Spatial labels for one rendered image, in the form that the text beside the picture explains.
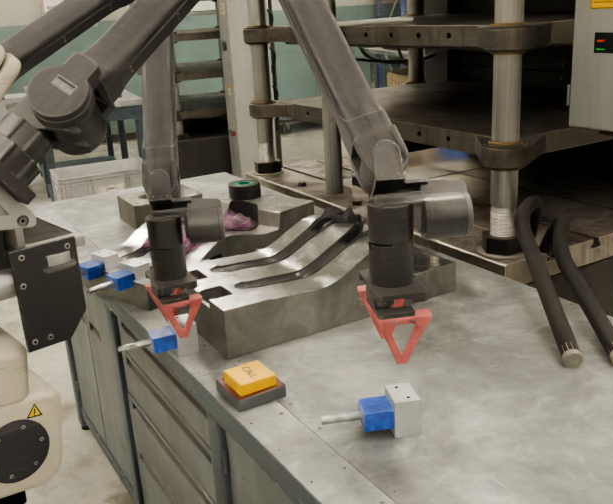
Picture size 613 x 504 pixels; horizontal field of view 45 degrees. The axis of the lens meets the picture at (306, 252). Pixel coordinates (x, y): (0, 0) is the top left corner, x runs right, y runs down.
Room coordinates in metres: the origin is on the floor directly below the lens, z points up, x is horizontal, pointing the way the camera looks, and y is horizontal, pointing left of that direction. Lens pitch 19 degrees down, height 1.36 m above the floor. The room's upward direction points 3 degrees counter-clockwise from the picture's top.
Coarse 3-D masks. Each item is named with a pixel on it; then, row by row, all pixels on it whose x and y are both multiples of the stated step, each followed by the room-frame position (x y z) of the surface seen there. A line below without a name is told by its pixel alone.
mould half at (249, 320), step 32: (352, 224) 1.43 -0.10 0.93; (256, 256) 1.41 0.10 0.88; (352, 256) 1.29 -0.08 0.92; (416, 256) 1.42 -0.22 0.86; (256, 288) 1.23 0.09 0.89; (288, 288) 1.22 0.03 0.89; (320, 288) 1.22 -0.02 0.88; (352, 288) 1.25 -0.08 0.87; (448, 288) 1.36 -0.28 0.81; (224, 320) 1.13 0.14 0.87; (256, 320) 1.15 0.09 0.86; (288, 320) 1.18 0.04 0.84; (320, 320) 1.22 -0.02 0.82; (352, 320) 1.25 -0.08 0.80; (224, 352) 1.14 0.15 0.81
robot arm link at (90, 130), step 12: (24, 108) 0.97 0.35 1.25; (96, 108) 0.98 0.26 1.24; (36, 120) 0.95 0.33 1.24; (96, 120) 0.98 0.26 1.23; (48, 132) 0.97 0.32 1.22; (60, 132) 0.95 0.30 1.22; (72, 132) 0.95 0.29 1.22; (84, 132) 0.97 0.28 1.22; (96, 132) 0.99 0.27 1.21; (60, 144) 0.98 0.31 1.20; (72, 144) 0.98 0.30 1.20; (84, 144) 0.97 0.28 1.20
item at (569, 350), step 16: (528, 240) 1.35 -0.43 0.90; (528, 256) 1.31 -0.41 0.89; (544, 272) 1.24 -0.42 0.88; (544, 288) 1.20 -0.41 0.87; (544, 304) 1.17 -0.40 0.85; (560, 304) 1.15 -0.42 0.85; (560, 320) 1.11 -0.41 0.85; (560, 336) 1.07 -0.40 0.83; (560, 352) 1.05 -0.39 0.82; (576, 352) 1.03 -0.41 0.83
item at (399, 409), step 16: (400, 384) 0.91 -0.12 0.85; (368, 400) 0.90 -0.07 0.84; (384, 400) 0.89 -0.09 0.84; (400, 400) 0.87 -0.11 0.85; (416, 400) 0.87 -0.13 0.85; (336, 416) 0.87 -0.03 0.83; (352, 416) 0.88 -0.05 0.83; (368, 416) 0.86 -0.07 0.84; (384, 416) 0.86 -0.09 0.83; (400, 416) 0.86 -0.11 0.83; (416, 416) 0.87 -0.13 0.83; (400, 432) 0.86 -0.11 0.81; (416, 432) 0.87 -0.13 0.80
